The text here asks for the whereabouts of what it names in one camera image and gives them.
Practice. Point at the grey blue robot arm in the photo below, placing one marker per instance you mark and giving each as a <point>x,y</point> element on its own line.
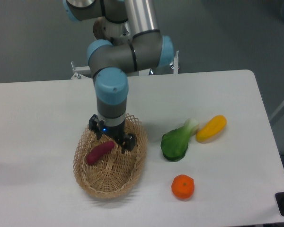
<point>109,64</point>

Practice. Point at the purple sweet potato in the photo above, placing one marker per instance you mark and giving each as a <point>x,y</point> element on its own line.
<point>97,152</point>

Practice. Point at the yellow corn cob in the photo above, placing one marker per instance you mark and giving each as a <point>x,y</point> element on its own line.
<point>214,127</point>

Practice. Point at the woven wicker basket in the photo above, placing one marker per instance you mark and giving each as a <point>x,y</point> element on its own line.
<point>115,173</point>

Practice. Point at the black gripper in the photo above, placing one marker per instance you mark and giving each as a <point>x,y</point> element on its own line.
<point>114,130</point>

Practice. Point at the green bok choy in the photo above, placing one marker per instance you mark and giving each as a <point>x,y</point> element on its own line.
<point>174,144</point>

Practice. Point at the orange tangerine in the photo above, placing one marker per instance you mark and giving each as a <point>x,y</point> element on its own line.
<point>183,186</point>

